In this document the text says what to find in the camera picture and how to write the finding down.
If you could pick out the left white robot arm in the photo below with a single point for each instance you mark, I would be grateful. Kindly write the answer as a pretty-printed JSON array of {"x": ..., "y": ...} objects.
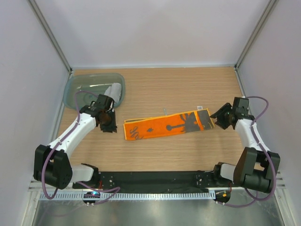
[{"x": 52, "y": 162}]

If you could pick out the aluminium rail frame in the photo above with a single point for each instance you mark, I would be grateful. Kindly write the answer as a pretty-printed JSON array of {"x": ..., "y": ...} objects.
[{"x": 94, "y": 34}]

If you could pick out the grey orange towel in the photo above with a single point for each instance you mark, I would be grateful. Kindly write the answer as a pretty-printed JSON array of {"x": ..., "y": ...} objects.
[{"x": 168, "y": 125}]

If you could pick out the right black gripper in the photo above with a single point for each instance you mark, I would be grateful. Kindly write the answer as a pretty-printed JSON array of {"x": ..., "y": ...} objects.
[{"x": 219, "y": 114}]

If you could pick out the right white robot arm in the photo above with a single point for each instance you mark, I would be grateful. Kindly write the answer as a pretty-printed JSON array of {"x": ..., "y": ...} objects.
[{"x": 257, "y": 166}]

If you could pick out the white slotted cable duct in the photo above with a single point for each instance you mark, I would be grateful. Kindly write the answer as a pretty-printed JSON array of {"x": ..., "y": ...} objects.
[{"x": 93, "y": 196}]

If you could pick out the grey panda towel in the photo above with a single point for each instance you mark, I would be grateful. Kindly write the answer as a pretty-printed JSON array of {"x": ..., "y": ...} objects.
[{"x": 114, "y": 91}]

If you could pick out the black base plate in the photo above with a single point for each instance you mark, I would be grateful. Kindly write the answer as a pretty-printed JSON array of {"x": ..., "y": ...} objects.
[{"x": 199, "y": 179}]

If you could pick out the teal plastic container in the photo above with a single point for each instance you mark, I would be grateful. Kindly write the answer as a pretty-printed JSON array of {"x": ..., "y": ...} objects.
[{"x": 81, "y": 90}]

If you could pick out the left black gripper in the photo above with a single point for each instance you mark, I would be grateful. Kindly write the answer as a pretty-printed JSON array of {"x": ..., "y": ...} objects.
[{"x": 112, "y": 127}]

